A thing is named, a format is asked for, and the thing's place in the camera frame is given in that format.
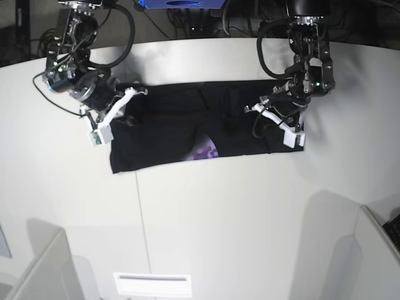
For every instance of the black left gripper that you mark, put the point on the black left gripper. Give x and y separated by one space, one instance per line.
287 104

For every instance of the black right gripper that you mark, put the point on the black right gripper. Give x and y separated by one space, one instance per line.
97 91

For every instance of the black T-shirt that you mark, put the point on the black T-shirt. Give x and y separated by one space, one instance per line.
183 122

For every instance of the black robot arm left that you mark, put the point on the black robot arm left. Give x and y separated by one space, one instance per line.
311 74

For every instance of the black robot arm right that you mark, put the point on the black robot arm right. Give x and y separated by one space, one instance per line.
69 68

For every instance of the blue box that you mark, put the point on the blue box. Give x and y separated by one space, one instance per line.
164 4

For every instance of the black keyboard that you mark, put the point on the black keyboard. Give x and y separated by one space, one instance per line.
392 228

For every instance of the white table slot plate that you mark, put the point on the white table slot plate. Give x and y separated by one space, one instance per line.
153 285

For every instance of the white partition panel left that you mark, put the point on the white partition panel left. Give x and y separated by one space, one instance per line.
54 273

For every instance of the white partition panel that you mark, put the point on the white partition panel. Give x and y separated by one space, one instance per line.
54 273
365 265

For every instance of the white partition panel right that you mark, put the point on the white partition panel right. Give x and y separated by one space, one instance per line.
365 265

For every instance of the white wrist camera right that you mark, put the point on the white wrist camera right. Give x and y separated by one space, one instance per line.
100 129

